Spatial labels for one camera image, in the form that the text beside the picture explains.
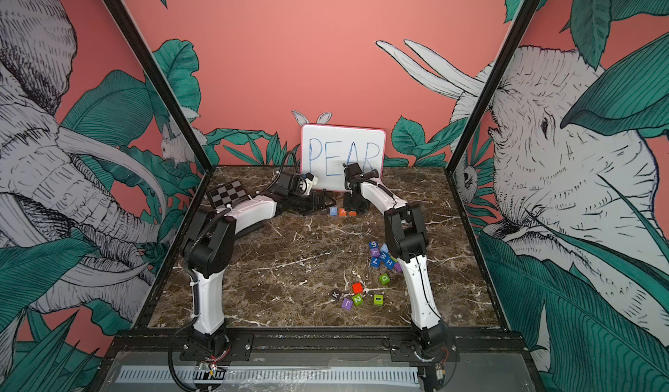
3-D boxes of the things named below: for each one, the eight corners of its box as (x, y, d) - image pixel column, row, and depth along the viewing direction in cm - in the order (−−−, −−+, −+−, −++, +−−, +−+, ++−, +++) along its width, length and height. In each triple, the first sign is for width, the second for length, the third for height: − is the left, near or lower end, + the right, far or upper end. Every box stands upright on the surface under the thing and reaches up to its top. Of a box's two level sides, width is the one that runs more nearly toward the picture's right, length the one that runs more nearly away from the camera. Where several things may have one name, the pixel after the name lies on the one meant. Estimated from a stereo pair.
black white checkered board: (216, 209, 108) (213, 205, 105) (210, 196, 112) (207, 192, 109) (248, 195, 113) (245, 190, 110) (241, 183, 117) (238, 178, 115)
